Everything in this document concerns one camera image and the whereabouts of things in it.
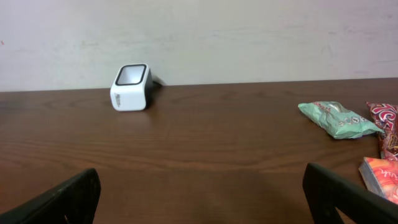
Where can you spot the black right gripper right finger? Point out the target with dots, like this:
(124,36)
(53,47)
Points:
(327,193)

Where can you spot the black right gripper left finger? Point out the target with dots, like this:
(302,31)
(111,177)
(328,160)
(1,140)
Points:
(73,201)

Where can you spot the orange tissue pack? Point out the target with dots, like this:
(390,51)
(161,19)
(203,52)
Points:
(380,177)

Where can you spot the teal wet wipes pack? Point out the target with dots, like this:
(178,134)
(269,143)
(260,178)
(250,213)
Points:
(337,121)

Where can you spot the red Top chocolate bar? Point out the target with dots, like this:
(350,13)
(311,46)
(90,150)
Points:
(385,117)

